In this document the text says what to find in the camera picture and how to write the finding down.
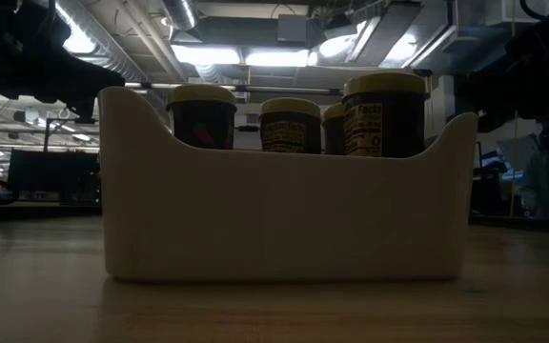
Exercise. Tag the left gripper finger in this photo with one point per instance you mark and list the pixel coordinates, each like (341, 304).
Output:
(95, 78)

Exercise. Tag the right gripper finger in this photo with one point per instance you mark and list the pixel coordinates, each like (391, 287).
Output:
(486, 100)

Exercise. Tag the yellow-lid spice jar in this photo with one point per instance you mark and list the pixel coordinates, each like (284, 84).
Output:
(334, 114)
(202, 95)
(290, 107)
(384, 83)

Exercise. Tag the ceiling light panel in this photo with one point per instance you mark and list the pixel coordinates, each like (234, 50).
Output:
(80, 44)
(205, 54)
(277, 58)

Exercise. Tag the person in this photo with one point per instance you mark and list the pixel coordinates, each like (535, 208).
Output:
(548, 176)

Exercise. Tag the black monitor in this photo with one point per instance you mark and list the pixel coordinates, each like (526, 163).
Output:
(50, 176)

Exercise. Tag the long horizontal ceiling pipe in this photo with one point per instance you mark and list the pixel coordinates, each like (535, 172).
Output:
(250, 88)

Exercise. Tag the black bar fixture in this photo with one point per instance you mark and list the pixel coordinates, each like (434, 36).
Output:
(248, 128)

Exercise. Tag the grey ceiling box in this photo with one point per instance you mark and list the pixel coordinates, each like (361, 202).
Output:
(292, 27)

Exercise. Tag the white plastic bin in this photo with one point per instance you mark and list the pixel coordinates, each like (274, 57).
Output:
(284, 214)

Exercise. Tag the round silver air duct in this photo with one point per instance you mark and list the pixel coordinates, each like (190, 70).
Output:
(179, 12)

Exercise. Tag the rectangular metal air duct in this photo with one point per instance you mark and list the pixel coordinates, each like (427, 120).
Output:
(389, 33)

